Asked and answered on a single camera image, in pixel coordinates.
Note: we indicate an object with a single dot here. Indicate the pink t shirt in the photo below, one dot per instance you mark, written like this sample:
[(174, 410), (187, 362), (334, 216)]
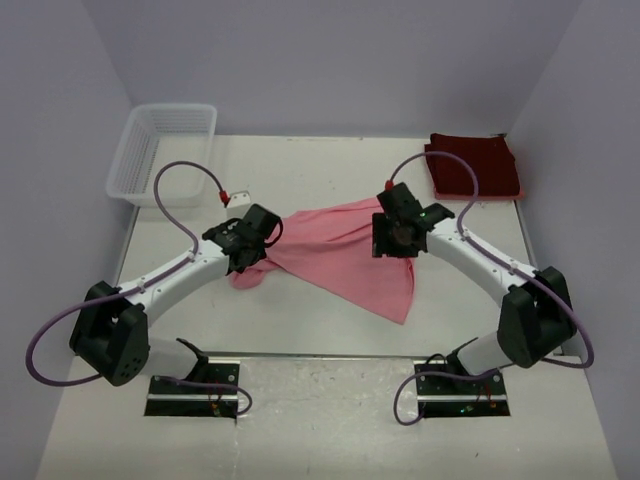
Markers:
[(331, 248)]

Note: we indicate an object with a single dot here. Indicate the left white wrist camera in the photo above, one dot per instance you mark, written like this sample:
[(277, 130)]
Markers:
[(235, 204)]

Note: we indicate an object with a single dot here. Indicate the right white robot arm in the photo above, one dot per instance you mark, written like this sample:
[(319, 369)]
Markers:
[(534, 304)]

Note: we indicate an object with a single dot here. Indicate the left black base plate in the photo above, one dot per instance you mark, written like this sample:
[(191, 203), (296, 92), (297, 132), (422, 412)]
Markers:
[(218, 399)]

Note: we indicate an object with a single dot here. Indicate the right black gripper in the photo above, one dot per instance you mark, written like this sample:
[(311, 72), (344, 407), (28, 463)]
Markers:
[(382, 242)]

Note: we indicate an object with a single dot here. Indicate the folded dark red shirt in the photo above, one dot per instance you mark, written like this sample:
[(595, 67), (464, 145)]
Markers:
[(490, 159)]

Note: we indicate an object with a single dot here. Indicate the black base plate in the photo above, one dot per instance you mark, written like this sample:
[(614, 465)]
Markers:
[(218, 399), (439, 397)]

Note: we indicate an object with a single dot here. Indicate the white plastic basket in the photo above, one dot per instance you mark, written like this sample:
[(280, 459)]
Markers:
[(154, 136)]

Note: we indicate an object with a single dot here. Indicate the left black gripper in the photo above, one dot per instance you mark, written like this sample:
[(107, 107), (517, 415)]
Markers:
[(229, 224)]

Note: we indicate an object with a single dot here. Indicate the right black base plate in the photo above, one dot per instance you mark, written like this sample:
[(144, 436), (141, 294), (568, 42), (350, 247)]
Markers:
[(439, 397)]

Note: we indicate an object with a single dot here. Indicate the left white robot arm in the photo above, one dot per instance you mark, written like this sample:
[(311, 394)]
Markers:
[(111, 333)]

